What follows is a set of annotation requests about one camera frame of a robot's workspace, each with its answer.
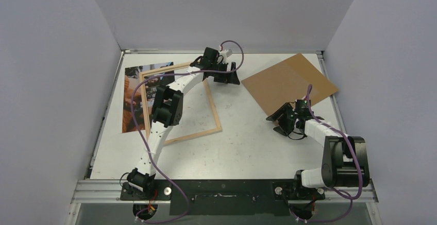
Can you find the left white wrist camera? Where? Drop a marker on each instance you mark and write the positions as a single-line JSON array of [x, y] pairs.
[[225, 53]]

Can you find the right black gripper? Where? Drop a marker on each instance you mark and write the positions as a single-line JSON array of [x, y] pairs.
[[286, 120]]

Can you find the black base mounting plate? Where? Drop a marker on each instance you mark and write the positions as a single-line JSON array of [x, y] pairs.
[[228, 197]]

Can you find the aluminium rail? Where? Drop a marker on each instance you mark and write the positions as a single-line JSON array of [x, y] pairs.
[[109, 191]]

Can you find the brown cardboard backing board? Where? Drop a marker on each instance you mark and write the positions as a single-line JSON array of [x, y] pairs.
[[288, 81]]

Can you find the printed photo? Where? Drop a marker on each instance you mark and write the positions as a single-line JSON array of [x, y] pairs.
[[132, 101]]

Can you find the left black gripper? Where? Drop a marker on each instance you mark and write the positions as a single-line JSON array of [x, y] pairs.
[[229, 78]]

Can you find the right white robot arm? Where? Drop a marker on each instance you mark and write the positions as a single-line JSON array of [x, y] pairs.
[[344, 166]]

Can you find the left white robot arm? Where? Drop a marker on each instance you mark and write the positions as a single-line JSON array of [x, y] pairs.
[[167, 111]]

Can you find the white wooden picture frame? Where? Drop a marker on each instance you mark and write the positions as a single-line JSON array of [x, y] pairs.
[[199, 118]]

